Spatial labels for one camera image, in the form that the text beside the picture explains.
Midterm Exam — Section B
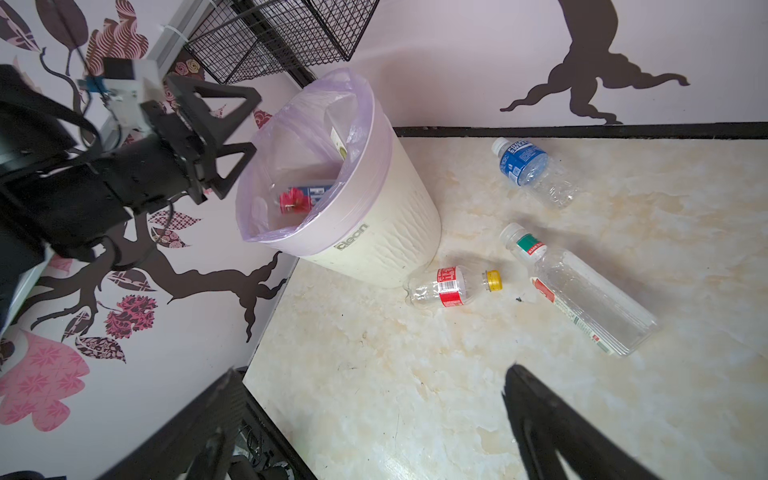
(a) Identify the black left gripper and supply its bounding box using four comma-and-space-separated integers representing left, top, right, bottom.
95, 75, 262, 213

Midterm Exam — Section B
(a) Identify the clear flat bottle green red label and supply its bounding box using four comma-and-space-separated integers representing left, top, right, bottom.
500, 223, 658, 356

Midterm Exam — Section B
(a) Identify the clear bottle red label yellow cap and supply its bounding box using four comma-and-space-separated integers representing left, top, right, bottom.
405, 265, 503, 309

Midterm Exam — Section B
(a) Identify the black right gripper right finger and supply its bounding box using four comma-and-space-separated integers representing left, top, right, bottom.
502, 364, 657, 479

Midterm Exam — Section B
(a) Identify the black wire mesh basket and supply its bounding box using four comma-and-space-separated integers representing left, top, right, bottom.
185, 0, 379, 86

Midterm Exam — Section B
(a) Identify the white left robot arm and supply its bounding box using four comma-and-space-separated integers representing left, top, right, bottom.
1, 65, 261, 327

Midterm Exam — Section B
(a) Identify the clear bottle blue label back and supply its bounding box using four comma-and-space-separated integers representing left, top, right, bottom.
491, 138, 578, 209

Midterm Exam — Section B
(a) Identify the cream bin with pink liner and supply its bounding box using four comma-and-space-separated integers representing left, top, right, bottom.
235, 68, 442, 288

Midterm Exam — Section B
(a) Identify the clear square bottle white label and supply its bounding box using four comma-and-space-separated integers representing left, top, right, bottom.
329, 126, 348, 161

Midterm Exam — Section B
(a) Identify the fiji bottle blue label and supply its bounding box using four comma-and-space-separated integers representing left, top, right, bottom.
278, 184, 332, 215

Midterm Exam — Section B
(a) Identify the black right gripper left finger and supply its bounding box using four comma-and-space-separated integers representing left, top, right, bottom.
101, 369, 246, 479

